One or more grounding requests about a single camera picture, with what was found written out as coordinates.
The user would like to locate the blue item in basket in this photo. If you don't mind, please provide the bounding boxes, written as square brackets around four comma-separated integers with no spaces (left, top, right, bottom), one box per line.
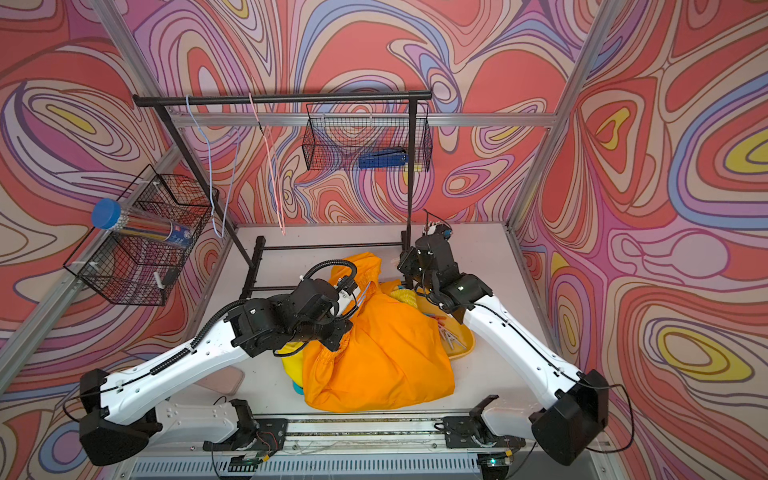
[358,148,408,169]

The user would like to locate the black clothes rack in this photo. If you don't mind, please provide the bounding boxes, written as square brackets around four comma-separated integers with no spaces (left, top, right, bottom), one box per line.
[133,90,433,299]

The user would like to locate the orange shorts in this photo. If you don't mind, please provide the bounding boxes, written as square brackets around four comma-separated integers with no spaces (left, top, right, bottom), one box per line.
[302,253,455,413]

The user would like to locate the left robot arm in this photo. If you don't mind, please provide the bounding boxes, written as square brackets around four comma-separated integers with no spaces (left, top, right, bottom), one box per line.
[78,259,360,466]

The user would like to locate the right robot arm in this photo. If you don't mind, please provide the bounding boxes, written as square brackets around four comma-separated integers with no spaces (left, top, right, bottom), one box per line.
[398,225,614,466]

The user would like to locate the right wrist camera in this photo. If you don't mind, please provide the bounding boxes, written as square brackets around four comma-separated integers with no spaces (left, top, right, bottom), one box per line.
[424,222,453,240]

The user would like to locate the light blue wire hanger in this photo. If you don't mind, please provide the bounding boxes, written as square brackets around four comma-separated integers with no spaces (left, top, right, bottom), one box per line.
[184,95,239,239]

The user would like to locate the black wire basket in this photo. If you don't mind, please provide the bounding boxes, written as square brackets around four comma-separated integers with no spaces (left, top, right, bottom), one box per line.
[301,102,433,172]
[64,166,211,306]

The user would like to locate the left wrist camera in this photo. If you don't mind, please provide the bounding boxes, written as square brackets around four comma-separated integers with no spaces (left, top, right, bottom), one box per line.
[331,287,362,317]

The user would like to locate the black wire basket back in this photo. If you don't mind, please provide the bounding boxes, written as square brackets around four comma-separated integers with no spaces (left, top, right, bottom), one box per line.
[301,102,433,172]

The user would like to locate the blue capped pencil tube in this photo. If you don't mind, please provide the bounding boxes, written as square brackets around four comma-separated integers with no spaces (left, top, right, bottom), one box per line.
[91,199,193,249]

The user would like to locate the pink flat case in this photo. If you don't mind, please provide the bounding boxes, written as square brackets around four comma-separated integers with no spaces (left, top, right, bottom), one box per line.
[195,366,245,396]

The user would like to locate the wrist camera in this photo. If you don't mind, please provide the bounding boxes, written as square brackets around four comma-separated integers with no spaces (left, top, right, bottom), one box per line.
[424,222,453,240]
[331,287,362,317]

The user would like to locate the pink clothespin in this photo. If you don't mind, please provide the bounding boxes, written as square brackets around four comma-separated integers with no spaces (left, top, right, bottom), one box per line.
[438,324,467,357]

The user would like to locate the black wire basket left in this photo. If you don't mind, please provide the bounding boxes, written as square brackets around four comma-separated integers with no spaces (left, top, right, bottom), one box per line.
[64,166,211,306]

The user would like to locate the yellow shorts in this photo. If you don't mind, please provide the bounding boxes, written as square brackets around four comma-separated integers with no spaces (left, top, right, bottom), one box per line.
[278,280,418,387]

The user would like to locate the yellow plastic tray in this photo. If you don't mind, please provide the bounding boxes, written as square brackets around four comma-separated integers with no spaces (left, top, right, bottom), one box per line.
[416,296,475,361]

